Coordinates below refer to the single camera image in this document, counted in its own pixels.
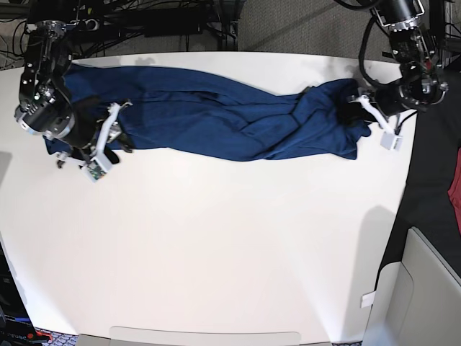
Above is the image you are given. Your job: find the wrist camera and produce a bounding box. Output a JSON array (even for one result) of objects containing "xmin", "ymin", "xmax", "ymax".
[
  {"xmin": 81, "ymin": 160, "xmax": 107, "ymax": 182},
  {"xmin": 380, "ymin": 132, "xmax": 403, "ymax": 151}
]

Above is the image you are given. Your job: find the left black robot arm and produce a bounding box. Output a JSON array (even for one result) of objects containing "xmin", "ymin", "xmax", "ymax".
[{"xmin": 336, "ymin": 1, "xmax": 449, "ymax": 135}]

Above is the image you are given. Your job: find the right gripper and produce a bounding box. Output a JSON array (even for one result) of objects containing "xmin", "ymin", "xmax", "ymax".
[{"xmin": 53, "ymin": 101, "xmax": 135, "ymax": 169}]

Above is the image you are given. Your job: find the red cloth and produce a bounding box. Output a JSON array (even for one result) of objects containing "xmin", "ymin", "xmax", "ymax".
[{"xmin": 448, "ymin": 148, "xmax": 461, "ymax": 233}]

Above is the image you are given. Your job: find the dark grey cloth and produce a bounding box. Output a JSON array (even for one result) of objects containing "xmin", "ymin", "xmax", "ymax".
[{"xmin": 380, "ymin": 71, "xmax": 460, "ymax": 273}]

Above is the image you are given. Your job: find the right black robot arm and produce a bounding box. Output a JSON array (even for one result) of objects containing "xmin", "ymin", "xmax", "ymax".
[{"xmin": 14, "ymin": 20, "xmax": 134, "ymax": 174}]

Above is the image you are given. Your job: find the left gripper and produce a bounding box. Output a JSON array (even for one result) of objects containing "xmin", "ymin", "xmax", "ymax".
[{"xmin": 338, "ymin": 86, "xmax": 418, "ymax": 134}]

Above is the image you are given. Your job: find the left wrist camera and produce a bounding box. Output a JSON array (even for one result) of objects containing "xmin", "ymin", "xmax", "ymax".
[{"xmin": 380, "ymin": 132, "xmax": 403, "ymax": 151}]

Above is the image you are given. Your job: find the small red clamp bottom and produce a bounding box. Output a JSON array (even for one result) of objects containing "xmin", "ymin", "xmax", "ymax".
[{"xmin": 27, "ymin": 330, "xmax": 53, "ymax": 342}]

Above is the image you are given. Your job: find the black box with label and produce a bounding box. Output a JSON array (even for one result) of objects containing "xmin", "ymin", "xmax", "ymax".
[{"xmin": 1, "ymin": 250, "xmax": 34, "ymax": 345}]

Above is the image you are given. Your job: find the black aluminium frame post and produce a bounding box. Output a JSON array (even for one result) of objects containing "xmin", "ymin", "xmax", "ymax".
[{"xmin": 213, "ymin": 0, "xmax": 244, "ymax": 51}]

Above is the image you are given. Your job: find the blue long-sleeve shirt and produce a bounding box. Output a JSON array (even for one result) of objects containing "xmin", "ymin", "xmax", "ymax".
[{"xmin": 65, "ymin": 65, "xmax": 371, "ymax": 161}]

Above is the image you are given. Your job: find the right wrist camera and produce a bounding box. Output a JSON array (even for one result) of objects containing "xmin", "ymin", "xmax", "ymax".
[{"xmin": 81, "ymin": 160, "xmax": 107, "ymax": 182}]

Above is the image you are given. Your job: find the grey plastic bin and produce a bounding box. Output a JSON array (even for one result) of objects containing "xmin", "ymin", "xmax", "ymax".
[{"xmin": 362, "ymin": 228, "xmax": 460, "ymax": 345}]

